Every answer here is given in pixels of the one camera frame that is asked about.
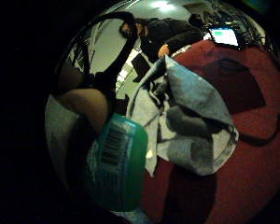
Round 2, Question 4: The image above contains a grey-blue cloth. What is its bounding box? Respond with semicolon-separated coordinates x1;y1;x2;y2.
125;54;240;178

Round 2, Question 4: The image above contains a bundle of dark cables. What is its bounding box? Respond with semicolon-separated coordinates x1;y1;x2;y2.
208;1;273;45

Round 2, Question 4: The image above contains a black flat panel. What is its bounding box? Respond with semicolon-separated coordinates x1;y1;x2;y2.
131;52;152;84

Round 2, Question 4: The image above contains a ceiling lamp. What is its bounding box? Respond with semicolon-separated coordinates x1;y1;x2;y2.
149;0;175;13

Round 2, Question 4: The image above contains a the person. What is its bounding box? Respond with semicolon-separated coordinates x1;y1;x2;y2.
119;13;209;64

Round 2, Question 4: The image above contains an open laptop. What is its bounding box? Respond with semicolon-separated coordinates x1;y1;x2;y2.
207;26;243;49

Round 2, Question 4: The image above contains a black glove cable loop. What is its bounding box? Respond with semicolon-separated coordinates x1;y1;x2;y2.
54;11;140;94

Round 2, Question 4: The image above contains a green plastic bottle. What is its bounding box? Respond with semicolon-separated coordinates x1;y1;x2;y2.
84;112;149;213

